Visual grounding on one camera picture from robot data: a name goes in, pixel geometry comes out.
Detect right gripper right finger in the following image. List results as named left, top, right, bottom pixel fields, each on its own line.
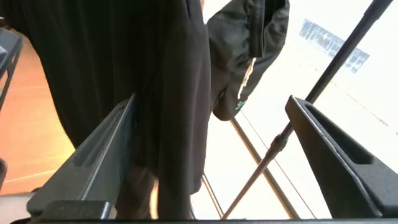
left=284, top=95, right=398, bottom=218

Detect black garment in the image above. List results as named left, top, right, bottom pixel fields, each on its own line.
left=0, top=0, right=213, bottom=220

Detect black shorts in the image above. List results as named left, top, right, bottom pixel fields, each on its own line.
left=206, top=0, right=291, bottom=122

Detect window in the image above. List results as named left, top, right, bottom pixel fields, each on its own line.
left=189, top=0, right=398, bottom=220

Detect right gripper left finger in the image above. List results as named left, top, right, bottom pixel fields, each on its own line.
left=26, top=93, right=140, bottom=219

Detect black clothes rack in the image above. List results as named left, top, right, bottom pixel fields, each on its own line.
left=221, top=0, right=395, bottom=220

